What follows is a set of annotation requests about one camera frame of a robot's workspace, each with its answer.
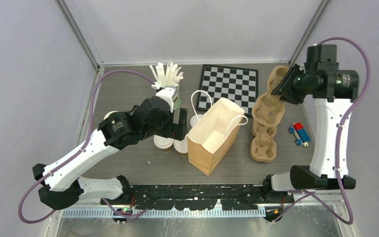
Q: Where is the stack of white lids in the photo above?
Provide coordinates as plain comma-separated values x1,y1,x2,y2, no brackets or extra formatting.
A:
190,114,203,128

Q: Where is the brown paper bag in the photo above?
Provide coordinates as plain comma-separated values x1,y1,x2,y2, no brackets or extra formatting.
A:
187,90,249,176

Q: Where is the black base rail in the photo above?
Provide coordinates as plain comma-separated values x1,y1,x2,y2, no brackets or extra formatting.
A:
107,184,294,211

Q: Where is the black white chessboard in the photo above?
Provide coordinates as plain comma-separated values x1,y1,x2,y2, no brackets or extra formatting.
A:
196,64,259,117

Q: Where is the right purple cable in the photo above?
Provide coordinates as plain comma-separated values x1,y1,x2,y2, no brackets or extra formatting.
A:
267,37,372,226

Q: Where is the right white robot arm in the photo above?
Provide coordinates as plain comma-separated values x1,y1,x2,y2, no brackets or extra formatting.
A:
262,44,359,203

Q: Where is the stack of pulp cup carriers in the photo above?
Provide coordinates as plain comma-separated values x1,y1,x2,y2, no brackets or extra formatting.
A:
250,122,277,163

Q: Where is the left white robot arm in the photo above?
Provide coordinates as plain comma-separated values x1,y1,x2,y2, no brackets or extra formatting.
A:
33,96,188,210

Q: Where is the red blue toy car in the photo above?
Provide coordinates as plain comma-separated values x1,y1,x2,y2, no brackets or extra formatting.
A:
288,122,311,147

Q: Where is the lifted pulp cup carrier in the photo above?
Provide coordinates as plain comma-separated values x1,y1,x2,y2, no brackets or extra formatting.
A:
252,66,289,127

